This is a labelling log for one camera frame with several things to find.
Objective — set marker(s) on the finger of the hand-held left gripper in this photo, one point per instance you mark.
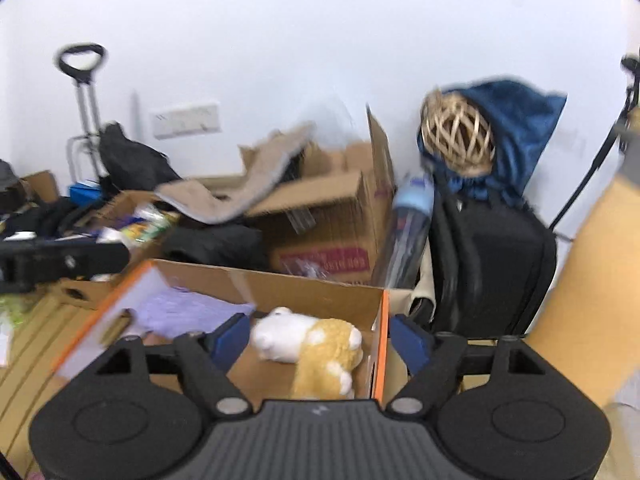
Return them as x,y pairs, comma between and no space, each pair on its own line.
85,259

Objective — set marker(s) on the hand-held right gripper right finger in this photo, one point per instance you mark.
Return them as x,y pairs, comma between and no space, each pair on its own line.
407,340

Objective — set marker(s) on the black folded cloth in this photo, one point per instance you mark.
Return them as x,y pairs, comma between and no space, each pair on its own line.
215,245

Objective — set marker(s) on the white and yellow plush toy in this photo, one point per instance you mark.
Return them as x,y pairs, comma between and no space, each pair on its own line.
320,350

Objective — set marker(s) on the cream cloth bag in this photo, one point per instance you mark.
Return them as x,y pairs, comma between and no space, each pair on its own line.
417,285

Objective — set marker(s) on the black backpack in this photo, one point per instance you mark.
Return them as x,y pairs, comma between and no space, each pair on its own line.
490,270

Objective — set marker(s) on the orange-edged cardboard box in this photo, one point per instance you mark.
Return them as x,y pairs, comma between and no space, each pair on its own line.
300,292

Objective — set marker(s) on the white wall socket panel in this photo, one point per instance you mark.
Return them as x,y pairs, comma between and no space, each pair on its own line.
186,120

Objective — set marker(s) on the black camera tripod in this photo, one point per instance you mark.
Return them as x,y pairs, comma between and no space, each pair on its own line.
607,145

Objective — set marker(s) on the beige fleece mat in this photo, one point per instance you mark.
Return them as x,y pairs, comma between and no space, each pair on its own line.
235,195

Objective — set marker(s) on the small cardboard box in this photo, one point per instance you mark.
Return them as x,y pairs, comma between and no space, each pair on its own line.
42,186

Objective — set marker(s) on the large red-label cardboard box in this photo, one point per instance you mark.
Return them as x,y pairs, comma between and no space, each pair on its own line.
325,220

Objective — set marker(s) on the wicker ball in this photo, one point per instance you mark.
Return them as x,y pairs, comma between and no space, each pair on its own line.
457,135

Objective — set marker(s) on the black bag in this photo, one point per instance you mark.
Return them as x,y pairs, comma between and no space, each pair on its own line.
132,162

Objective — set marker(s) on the blue cloth bag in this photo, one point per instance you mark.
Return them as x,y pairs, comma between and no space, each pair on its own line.
525,125

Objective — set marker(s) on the purple cloth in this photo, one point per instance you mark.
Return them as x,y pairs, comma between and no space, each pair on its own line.
185,310

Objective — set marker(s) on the blue-capped water bottle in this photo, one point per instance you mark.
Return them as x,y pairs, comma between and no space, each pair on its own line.
410,210

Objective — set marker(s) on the cardboard box of sundries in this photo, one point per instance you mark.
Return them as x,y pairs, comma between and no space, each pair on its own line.
85,295

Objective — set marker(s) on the small blue box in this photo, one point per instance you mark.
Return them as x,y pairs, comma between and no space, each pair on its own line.
85,192

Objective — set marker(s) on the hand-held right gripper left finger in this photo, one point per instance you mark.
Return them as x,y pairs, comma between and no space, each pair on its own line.
231,337

